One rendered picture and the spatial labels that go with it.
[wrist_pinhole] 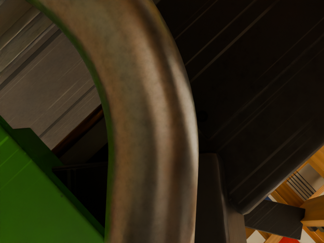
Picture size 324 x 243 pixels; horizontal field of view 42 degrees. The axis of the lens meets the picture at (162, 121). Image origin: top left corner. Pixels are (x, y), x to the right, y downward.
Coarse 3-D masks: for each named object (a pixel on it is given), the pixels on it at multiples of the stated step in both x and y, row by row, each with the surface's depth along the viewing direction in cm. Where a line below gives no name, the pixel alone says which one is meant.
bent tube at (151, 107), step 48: (48, 0) 13; (96, 0) 13; (144, 0) 13; (96, 48) 13; (144, 48) 13; (144, 96) 13; (192, 96) 14; (144, 144) 13; (192, 144) 13; (144, 192) 13; (192, 192) 13; (144, 240) 13; (192, 240) 14
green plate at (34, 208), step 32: (0, 128) 22; (0, 160) 22; (32, 160) 22; (0, 192) 22; (32, 192) 22; (64, 192) 22; (0, 224) 22; (32, 224) 22; (64, 224) 22; (96, 224) 22
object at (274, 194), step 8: (272, 192) 421; (280, 200) 418; (248, 232) 370; (264, 232) 438; (312, 232) 406; (272, 240) 361; (280, 240) 377; (288, 240) 383; (296, 240) 388; (320, 240) 403
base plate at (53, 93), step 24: (48, 48) 59; (72, 48) 63; (24, 72) 60; (48, 72) 64; (72, 72) 69; (0, 96) 60; (24, 96) 64; (48, 96) 69; (72, 96) 75; (96, 96) 82; (24, 120) 70; (48, 120) 75; (72, 120) 82; (48, 144) 83
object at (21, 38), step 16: (0, 0) 23; (16, 0) 24; (0, 16) 24; (16, 16) 24; (32, 16) 23; (0, 32) 24; (16, 32) 23; (32, 32) 24; (0, 48) 23; (16, 48) 24; (0, 64) 24
